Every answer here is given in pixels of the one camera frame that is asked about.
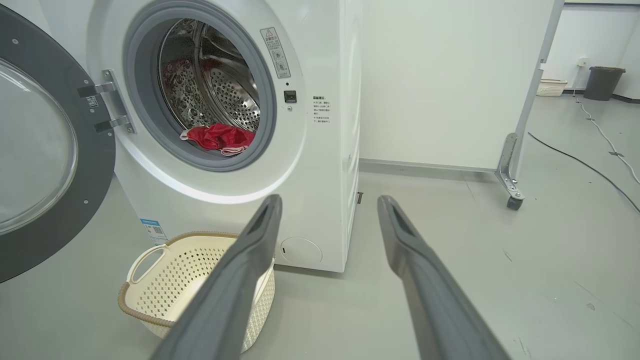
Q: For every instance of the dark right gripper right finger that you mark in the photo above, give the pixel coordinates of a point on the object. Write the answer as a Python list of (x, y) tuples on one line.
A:
[(435, 300)]

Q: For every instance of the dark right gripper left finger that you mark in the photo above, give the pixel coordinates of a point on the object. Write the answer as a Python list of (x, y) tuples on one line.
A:
[(225, 305)]

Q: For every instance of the red garment with white trim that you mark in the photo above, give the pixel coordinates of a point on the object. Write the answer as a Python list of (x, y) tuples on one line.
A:
[(217, 137)]

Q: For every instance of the dark grey washing machine door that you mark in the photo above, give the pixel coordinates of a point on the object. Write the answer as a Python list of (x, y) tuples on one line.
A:
[(95, 165)]

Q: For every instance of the cream perforated laundry basket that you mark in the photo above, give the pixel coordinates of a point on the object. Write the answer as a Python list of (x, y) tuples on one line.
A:
[(165, 285)]

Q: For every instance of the white front-load washing machine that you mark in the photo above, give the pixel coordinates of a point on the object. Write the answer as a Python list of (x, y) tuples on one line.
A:
[(325, 165)]

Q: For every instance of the stainless steel washing machine drum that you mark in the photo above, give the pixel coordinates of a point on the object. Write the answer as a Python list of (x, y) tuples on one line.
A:
[(225, 90)]

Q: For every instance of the black door latch socket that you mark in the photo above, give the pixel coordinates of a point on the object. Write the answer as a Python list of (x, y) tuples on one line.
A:
[(290, 96)]

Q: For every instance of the metal door hinge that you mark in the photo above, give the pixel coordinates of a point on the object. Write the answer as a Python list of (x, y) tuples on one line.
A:
[(112, 100)]

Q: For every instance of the small white basket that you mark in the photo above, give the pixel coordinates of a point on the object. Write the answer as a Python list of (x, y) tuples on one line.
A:
[(551, 88)]

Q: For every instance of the round drain filter cover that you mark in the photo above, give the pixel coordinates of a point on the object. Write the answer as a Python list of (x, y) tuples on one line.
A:
[(301, 251)]

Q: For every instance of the blue energy label sticker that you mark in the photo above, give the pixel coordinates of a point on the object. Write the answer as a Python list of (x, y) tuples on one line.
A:
[(153, 231)]

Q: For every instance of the black partition caster wheel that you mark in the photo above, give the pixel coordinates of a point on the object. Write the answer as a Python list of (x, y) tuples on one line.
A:
[(515, 203)]

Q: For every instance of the white partition panel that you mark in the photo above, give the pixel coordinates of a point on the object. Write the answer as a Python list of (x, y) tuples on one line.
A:
[(440, 85)]

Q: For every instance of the printed text label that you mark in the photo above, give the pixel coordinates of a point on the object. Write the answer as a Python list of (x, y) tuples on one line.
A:
[(321, 110)]

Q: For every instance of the small QR code sticker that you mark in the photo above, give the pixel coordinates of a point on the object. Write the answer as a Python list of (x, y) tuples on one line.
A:
[(92, 102)]

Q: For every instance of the warning sticker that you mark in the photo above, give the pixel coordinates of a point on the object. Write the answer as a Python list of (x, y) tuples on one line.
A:
[(275, 52)]

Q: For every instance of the dark grey trash bin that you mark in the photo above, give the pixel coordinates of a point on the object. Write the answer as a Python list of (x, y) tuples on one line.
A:
[(604, 84)]

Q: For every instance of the white wall socket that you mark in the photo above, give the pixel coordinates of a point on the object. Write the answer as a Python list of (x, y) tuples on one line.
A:
[(582, 62)]

